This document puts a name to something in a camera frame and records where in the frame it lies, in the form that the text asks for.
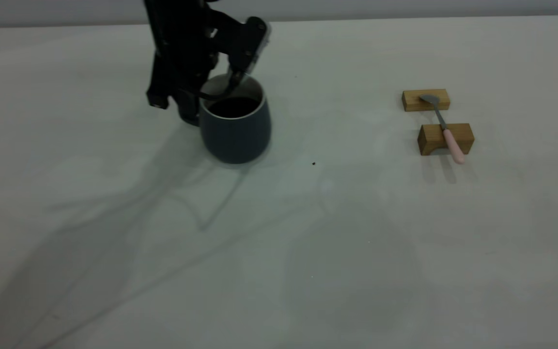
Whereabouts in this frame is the dark grey ceramic mug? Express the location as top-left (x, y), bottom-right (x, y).
top-left (199, 73), bottom-right (273, 165)

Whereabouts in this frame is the pink handled grey spoon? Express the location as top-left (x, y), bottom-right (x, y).
top-left (419, 94), bottom-right (466, 165)

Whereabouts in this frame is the arched wooden block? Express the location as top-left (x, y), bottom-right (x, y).
top-left (418, 123), bottom-right (475, 156)

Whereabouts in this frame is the flat rectangular wooden block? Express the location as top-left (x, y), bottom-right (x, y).
top-left (402, 89), bottom-right (451, 112)

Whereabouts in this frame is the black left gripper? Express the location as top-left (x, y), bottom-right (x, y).
top-left (146, 17), bottom-right (270, 127)

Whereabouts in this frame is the dark coffee liquid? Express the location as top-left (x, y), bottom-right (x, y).
top-left (207, 97), bottom-right (263, 120)

